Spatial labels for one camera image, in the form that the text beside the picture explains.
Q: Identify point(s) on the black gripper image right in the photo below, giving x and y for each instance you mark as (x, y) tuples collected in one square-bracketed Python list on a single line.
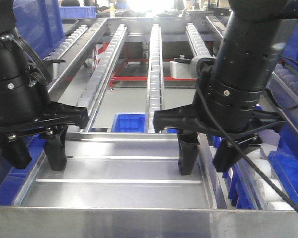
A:
[(187, 119)]

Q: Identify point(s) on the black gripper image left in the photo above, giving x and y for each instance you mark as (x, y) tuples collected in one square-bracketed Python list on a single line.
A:
[(52, 126)]

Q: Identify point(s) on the ribbed silver metal tray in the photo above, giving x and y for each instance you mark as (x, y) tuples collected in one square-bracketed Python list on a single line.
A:
[(118, 170)]

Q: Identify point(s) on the dark tray far left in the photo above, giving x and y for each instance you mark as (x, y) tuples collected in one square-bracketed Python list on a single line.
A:
[(68, 25)]

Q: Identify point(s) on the blue bin lower left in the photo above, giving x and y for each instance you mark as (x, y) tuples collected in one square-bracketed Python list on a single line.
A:
[(12, 179)]

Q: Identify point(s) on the centre white roller track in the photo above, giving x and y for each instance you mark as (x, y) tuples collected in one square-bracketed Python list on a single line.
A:
[(155, 79)]

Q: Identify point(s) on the white roller track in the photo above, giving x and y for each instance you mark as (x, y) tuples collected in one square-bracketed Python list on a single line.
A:
[(260, 169), (155, 79), (95, 89)]

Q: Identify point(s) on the left white roller track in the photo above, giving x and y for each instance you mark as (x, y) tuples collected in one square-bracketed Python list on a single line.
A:
[(95, 89)]

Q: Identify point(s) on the right white roller track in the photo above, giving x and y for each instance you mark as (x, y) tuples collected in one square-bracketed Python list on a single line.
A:
[(260, 169)]

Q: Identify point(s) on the blue bins lower right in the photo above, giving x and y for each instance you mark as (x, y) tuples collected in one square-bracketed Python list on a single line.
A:
[(277, 157)]

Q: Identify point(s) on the small blue bin below centre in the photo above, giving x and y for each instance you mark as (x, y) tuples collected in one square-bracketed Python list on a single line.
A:
[(129, 123)]

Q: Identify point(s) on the far left roller track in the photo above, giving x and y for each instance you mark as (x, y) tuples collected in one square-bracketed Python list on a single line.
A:
[(67, 43)]

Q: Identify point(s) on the far right roller track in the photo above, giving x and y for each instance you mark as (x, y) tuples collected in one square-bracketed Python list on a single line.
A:
[(287, 81)]

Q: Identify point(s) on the large blue bin upper left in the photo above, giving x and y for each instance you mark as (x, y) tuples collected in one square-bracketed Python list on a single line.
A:
[(39, 23)]

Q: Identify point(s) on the blue crate in background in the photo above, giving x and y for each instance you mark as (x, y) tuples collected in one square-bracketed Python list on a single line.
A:
[(77, 12)]

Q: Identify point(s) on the steel front rail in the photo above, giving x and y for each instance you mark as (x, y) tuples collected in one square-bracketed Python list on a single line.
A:
[(41, 222)]

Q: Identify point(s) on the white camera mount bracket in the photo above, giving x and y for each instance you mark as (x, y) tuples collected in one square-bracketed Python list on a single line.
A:
[(182, 68)]

